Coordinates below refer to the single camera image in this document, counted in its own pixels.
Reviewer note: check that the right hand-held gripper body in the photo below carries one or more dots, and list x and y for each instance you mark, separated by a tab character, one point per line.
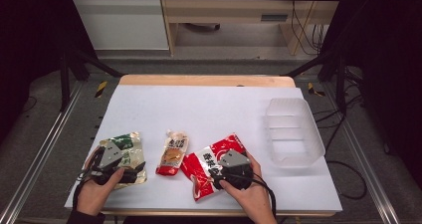
234	171

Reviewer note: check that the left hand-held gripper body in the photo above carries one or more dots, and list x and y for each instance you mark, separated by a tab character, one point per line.
111	154

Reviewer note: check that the red and white snack packet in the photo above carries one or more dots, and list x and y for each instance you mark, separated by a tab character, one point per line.
202	171

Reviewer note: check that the orange spouted sauce pouch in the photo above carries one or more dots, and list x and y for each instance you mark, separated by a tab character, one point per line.
172	154

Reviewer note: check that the translucent plastic container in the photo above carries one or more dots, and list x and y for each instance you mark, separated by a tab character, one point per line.
293	134

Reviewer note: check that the person's right hand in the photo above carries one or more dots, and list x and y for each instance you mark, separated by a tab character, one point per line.
252	197

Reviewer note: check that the person's left hand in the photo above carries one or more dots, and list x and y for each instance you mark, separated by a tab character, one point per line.
96	194

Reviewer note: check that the white table sheet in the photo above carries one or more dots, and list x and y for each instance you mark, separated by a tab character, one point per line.
205	117

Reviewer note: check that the yellow and black floor tape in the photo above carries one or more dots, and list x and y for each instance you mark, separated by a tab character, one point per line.
313	89
101	88

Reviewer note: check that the white cabinet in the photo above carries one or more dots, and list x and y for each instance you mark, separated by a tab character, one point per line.
122	21

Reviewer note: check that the black curtain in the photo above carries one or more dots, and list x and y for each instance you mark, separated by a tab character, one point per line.
30	35
391	51

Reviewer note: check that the light wooden desk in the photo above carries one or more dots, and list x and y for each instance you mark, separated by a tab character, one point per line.
232	8

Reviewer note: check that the black frame stand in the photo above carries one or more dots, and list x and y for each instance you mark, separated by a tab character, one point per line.
340	84
64	84

